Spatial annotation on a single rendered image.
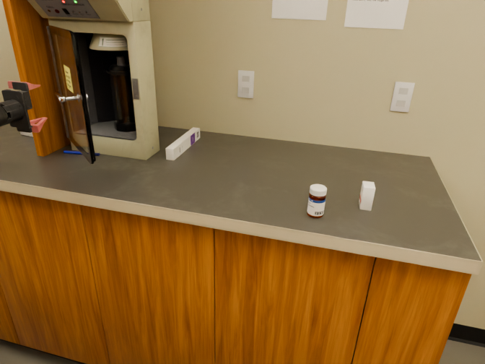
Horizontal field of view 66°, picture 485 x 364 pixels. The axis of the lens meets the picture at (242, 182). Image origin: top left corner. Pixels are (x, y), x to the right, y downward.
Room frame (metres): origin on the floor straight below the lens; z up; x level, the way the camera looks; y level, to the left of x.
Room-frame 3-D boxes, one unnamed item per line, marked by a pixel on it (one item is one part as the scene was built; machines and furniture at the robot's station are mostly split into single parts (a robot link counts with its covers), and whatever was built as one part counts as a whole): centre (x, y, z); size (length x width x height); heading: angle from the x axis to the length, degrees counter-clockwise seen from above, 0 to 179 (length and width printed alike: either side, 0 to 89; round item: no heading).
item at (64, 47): (1.21, 0.57, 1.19); 0.30 x 0.01 x 0.40; 37
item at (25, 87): (1.04, 0.61, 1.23); 0.09 x 0.07 x 0.07; 165
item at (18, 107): (0.97, 0.63, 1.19); 0.07 x 0.07 x 0.10; 75
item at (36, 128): (1.04, 0.61, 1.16); 0.09 x 0.07 x 0.07; 165
